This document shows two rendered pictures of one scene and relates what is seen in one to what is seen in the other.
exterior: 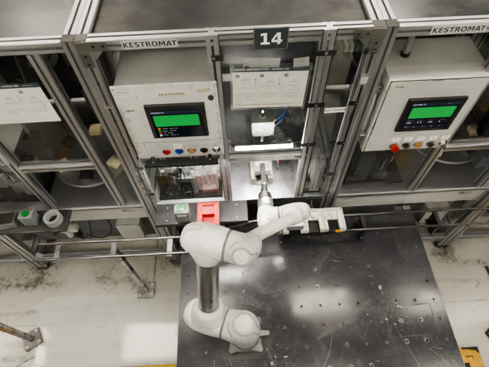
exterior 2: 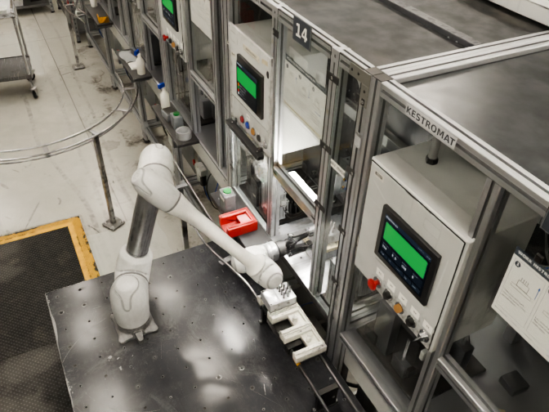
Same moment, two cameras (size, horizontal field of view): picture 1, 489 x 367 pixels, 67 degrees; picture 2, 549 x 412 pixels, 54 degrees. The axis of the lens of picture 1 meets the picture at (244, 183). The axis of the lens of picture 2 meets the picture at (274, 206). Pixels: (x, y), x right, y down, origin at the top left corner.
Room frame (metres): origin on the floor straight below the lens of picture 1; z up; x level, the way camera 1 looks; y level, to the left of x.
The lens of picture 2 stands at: (0.24, -1.68, 2.71)
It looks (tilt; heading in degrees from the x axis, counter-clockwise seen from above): 39 degrees down; 63
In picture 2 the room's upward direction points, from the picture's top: 2 degrees clockwise
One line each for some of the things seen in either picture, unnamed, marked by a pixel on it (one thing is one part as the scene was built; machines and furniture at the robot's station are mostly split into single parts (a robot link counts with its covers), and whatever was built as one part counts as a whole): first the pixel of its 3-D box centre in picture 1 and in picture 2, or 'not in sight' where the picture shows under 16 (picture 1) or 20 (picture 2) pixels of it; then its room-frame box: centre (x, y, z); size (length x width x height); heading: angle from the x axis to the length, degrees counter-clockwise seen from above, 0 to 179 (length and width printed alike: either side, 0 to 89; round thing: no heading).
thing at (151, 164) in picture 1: (181, 160); (244, 136); (1.09, 0.30, 1.37); 0.36 x 0.04 x 0.04; 91
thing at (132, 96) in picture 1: (175, 105); (272, 85); (1.23, 0.31, 1.60); 0.42 x 0.29 x 0.46; 91
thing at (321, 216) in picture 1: (312, 222); (290, 325); (1.00, -0.40, 0.84); 0.36 x 0.14 x 0.10; 91
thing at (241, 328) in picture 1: (242, 328); (129, 297); (0.41, 0.04, 0.85); 0.18 x 0.16 x 0.22; 72
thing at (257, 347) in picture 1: (248, 333); (134, 323); (0.41, 0.01, 0.71); 0.22 x 0.18 x 0.06; 91
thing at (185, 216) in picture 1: (183, 212); (229, 199); (1.02, 0.36, 0.97); 0.08 x 0.08 x 0.12; 1
